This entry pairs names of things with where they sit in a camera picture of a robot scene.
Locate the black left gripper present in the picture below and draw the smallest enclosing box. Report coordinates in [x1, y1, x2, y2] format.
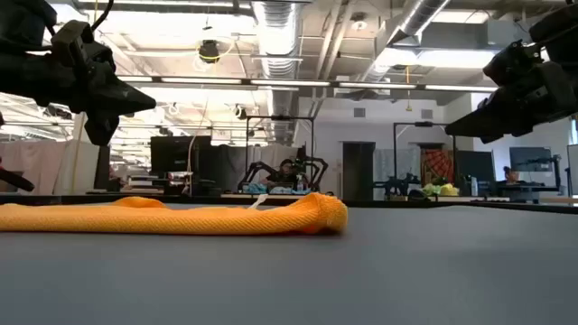
[0, 42, 157, 147]

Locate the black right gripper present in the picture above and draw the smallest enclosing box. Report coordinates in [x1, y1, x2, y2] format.
[444, 58, 578, 144]

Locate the orange microfibre towel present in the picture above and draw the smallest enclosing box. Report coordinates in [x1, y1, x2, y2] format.
[0, 192, 350, 237]

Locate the black screen panel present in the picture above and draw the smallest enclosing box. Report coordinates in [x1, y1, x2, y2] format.
[454, 149, 497, 184]

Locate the seated person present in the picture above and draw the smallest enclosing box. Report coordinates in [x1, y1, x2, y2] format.
[501, 165, 521, 184]
[264, 158, 299, 190]

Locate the white pillar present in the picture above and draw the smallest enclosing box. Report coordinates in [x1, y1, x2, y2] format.
[70, 112, 101, 196]

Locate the orange patterned hanging cloth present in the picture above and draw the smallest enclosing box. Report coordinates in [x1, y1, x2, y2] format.
[420, 149, 455, 185]

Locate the black monitor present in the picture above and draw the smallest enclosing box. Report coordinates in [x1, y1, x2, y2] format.
[149, 135, 212, 175]

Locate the yellow-green cloth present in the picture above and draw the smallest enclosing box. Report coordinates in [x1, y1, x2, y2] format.
[421, 181, 461, 198]

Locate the beige curtain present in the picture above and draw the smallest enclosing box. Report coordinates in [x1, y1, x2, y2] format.
[0, 140, 76, 196]

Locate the dark door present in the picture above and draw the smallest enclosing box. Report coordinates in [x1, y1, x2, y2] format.
[341, 141, 377, 200]

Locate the teal cloth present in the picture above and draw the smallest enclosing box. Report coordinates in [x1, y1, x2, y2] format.
[242, 181, 313, 196]

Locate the long ceiling light bar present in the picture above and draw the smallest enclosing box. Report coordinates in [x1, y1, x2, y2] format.
[116, 75, 499, 94]

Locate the blue-grey table mat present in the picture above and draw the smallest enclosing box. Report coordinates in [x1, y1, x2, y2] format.
[0, 200, 578, 325]

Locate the dark wall monitor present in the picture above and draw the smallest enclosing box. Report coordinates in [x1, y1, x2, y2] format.
[508, 145, 554, 173]

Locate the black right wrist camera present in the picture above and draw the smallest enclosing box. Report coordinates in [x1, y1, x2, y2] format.
[482, 39, 543, 87]

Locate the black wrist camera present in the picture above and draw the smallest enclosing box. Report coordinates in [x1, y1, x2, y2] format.
[50, 20, 95, 69]
[482, 39, 543, 87]

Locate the black station frame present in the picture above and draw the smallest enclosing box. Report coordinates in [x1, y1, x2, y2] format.
[392, 120, 458, 196]
[245, 115, 316, 195]

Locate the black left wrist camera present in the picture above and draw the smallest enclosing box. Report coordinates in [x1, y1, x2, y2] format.
[50, 20, 95, 69]

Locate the yellow hanging cord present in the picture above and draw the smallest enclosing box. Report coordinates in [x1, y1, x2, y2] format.
[405, 65, 414, 113]

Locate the black ceiling cable reel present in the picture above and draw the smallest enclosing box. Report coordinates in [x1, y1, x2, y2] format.
[197, 39, 221, 64]

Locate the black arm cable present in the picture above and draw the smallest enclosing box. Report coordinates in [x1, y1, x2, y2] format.
[0, 155, 36, 193]

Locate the slanted silver ventilation duct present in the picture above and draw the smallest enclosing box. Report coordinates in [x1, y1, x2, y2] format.
[360, 0, 452, 85]

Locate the round silver ventilation duct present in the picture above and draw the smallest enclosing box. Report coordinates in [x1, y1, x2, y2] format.
[250, 0, 303, 144]

